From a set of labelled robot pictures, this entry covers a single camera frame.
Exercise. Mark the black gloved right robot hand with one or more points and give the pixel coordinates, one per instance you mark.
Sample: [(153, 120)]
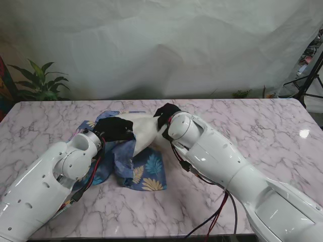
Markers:
[(165, 113)]

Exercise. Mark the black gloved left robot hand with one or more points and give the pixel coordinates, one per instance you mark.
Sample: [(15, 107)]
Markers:
[(113, 128)]

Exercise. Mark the white pillow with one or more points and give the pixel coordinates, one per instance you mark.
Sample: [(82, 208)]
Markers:
[(143, 133)]

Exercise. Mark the blue floral pillowcase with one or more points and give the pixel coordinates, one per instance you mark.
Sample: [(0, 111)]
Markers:
[(149, 174)]

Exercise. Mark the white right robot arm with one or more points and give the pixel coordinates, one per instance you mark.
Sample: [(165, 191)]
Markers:
[(227, 164)]

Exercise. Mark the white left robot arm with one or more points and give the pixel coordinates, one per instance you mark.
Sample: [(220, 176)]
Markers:
[(38, 181)]

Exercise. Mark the white backdrop cloth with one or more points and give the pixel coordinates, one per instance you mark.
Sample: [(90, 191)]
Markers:
[(161, 45)]

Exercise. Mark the small green bushy plant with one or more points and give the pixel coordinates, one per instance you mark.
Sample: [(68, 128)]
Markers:
[(241, 93)]

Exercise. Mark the large green leafy plant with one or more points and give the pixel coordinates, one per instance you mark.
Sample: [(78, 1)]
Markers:
[(40, 83)]

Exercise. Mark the colourful painted panel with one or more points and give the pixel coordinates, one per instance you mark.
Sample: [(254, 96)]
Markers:
[(5, 85)]

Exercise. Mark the black tripod stand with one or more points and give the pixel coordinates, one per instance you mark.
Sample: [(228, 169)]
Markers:
[(311, 80)]

